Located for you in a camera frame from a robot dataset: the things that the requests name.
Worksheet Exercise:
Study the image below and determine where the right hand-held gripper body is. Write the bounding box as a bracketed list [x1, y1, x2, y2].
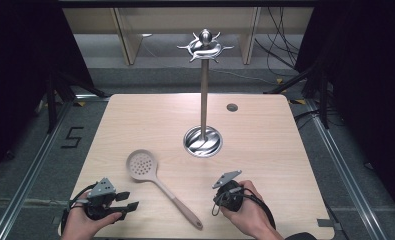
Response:
[211, 169, 245, 213]

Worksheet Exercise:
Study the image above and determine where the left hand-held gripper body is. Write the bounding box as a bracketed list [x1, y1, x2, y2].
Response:
[84, 177, 120, 221]

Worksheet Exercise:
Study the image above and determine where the beige slotted spoon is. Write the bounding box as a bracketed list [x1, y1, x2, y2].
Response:
[125, 149, 204, 231]

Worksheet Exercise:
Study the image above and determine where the metal utensil rack stand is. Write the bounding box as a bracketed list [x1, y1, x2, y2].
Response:
[176, 28, 235, 159]

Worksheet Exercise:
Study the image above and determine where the person's right hand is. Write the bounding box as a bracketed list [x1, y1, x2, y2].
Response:
[218, 179, 285, 240]

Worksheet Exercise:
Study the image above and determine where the person's left hand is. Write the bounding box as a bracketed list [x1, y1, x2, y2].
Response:
[60, 192, 124, 240]

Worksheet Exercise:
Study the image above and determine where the grey tape strip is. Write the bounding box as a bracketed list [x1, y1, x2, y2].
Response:
[316, 218, 335, 229]

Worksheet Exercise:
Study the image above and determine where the black tripod stand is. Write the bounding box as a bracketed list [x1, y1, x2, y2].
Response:
[34, 69, 108, 135]
[263, 62, 331, 130]

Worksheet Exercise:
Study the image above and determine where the black curtain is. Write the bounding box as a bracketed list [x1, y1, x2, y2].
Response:
[294, 0, 395, 214]
[0, 0, 97, 183]

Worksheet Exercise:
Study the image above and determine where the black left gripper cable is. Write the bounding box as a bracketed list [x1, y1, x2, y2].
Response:
[60, 181, 100, 235]

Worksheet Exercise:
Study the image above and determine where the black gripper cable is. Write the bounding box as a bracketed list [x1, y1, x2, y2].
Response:
[231, 187, 278, 231]
[60, 181, 100, 235]

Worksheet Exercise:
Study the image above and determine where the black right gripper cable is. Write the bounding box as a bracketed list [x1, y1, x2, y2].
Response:
[231, 187, 278, 231]

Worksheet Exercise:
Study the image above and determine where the metal floor rail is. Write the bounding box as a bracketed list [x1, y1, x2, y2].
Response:
[304, 99, 385, 240]
[0, 94, 111, 240]

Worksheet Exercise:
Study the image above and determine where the bundle of black floor cables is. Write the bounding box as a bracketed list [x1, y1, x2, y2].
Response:
[253, 7, 301, 78]

